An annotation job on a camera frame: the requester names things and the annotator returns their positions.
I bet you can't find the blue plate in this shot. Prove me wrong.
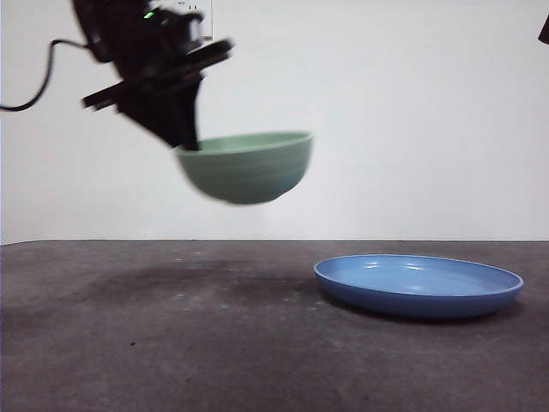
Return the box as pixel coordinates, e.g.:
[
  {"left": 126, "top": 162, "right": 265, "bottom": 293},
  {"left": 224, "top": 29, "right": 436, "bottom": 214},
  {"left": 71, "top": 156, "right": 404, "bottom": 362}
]
[{"left": 312, "top": 253, "right": 525, "bottom": 319}]

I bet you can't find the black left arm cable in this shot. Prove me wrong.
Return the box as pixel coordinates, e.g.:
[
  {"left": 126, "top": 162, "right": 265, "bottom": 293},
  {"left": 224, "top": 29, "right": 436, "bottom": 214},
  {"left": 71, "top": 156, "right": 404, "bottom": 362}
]
[{"left": 0, "top": 39, "right": 98, "bottom": 113}]

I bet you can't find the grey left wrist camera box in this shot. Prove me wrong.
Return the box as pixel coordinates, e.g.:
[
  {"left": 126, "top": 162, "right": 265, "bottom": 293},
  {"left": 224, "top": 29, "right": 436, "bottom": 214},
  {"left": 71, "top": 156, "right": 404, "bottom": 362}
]
[{"left": 169, "top": 10, "right": 206, "bottom": 48}]

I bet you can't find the green ribbed bowl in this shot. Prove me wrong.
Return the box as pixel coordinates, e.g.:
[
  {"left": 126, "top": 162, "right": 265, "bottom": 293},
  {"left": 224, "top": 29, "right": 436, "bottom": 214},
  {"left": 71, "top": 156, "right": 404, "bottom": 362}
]
[{"left": 175, "top": 130, "right": 316, "bottom": 206}]

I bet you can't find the white wall socket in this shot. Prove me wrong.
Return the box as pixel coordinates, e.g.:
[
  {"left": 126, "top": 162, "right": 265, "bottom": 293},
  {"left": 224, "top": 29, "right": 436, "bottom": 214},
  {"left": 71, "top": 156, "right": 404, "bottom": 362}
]
[{"left": 173, "top": 0, "right": 214, "bottom": 42}]

